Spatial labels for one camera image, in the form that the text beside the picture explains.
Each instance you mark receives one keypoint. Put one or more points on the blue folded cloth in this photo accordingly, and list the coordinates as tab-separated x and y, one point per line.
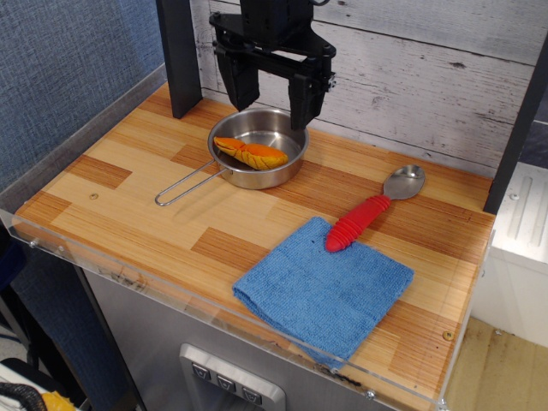
328	302

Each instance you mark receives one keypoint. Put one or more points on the dark left vertical post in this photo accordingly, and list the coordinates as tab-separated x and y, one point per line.
180	55

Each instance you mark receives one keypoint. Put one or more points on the small steel saucepan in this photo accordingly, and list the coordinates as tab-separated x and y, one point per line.
266	126

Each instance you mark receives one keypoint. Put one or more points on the yellow object bottom left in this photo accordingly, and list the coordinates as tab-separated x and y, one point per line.
54	401

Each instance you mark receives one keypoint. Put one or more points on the steel button control panel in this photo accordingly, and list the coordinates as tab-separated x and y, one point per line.
216	384

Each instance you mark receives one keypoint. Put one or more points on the clear acrylic front guard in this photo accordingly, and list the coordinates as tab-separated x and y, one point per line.
194	262

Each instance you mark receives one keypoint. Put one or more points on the red handled metal spoon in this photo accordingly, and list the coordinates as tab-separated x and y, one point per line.
402	184

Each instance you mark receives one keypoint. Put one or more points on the dark right vertical post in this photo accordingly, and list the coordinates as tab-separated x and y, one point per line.
518	136

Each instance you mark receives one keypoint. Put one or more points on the white ridged side unit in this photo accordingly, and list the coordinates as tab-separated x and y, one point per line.
511	293

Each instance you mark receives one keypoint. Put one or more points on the dark vertical post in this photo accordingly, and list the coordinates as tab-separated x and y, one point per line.
180	55
518	136

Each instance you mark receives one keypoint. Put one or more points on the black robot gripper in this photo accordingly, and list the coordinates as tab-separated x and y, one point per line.
275	37

